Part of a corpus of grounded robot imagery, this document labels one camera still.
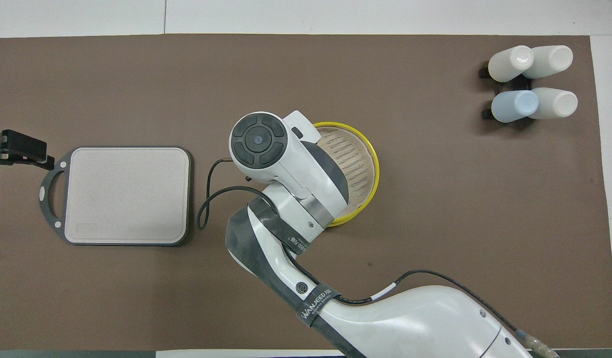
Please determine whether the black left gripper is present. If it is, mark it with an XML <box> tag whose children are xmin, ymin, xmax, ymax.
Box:
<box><xmin>0</xmin><ymin>130</ymin><xmax>55</xmax><ymax>180</ymax></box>

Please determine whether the yellow bamboo steamer lid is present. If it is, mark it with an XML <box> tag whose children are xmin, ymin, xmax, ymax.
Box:
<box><xmin>313</xmin><ymin>121</ymin><xmax>380</xmax><ymax>227</ymax></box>

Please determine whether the white cutting board grey rim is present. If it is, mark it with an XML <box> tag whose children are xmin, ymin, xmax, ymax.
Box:
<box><xmin>39</xmin><ymin>146</ymin><xmax>193</xmax><ymax>247</ymax></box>

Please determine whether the brown table mat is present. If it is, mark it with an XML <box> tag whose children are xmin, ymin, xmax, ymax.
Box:
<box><xmin>0</xmin><ymin>34</ymin><xmax>612</xmax><ymax>351</ymax></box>

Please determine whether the black cup rack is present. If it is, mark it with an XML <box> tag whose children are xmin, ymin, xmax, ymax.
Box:
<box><xmin>479</xmin><ymin>64</ymin><xmax>532</xmax><ymax>121</ymax></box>

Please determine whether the light blue plastic cup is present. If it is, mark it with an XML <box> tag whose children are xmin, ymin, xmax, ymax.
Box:
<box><xmin>491</xmin><ymin>90</ymin><xmax>539</xmax><ymax>123</ymax></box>

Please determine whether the white plastic cup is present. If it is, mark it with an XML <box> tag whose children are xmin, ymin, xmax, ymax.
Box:
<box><xmin>528</xmin><ymin>88</ymin><xmax>579</xmax><ymax>120</ymax></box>
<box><xmin>524</xmin><ymin>45</ymin><xmax>574</xmax><ymax>79</ymax></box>
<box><xmin>488</xmin><ymin>45</ymin><xmax>534</xmax><ymax>83</ymax></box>

